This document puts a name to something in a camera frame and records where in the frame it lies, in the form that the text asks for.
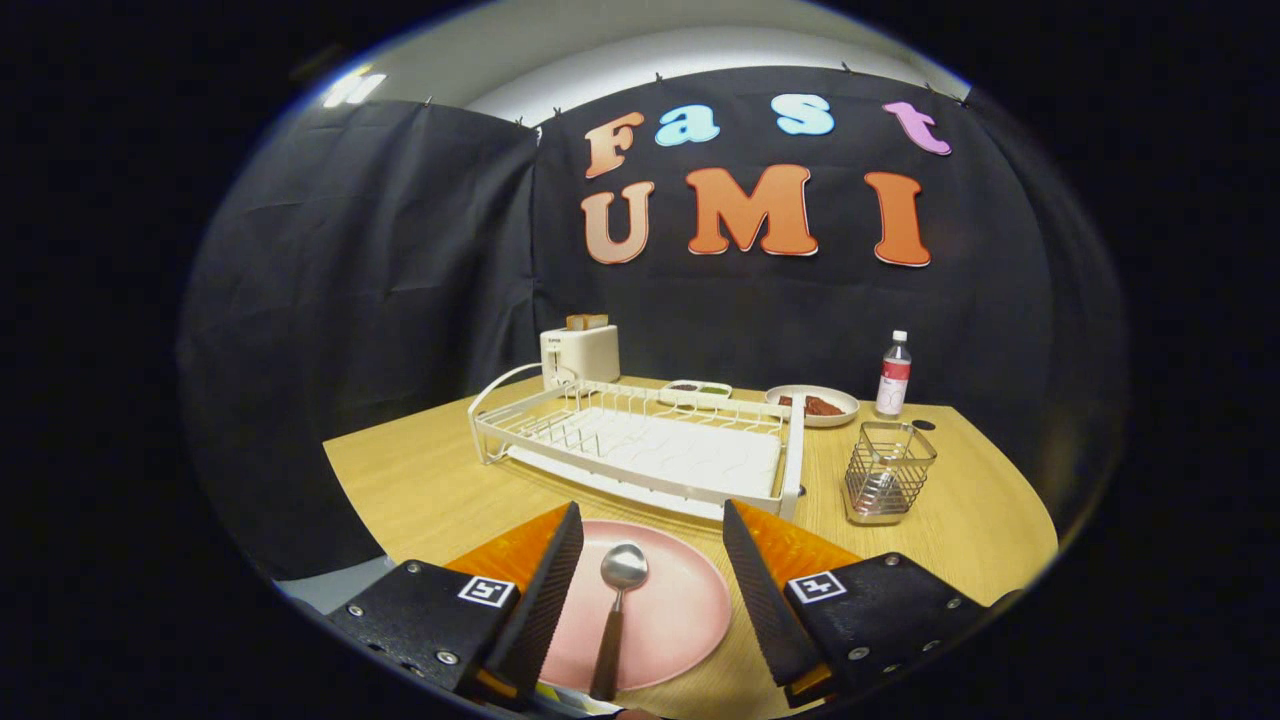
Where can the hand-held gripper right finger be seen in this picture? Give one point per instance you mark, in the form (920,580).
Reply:
(765,600)

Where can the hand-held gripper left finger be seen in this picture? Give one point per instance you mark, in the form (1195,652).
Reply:
(550,600)

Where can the pink plate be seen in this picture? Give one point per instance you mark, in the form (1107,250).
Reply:
(680,600)

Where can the white plate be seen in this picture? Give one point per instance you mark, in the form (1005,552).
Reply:
(815,420)

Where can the white divided condiment dish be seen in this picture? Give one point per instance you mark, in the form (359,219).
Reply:
(695,397)

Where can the red meat pieces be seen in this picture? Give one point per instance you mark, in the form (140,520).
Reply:
(820,405)

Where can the white toaster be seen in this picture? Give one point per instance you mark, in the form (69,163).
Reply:
(585,355)

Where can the clear bottle with red label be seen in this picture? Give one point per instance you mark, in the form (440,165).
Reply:
(893,380)

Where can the black backdrop cloth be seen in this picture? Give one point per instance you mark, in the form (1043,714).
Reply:
(400,300)

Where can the ceiling light panel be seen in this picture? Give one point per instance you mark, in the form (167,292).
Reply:
(352,90)

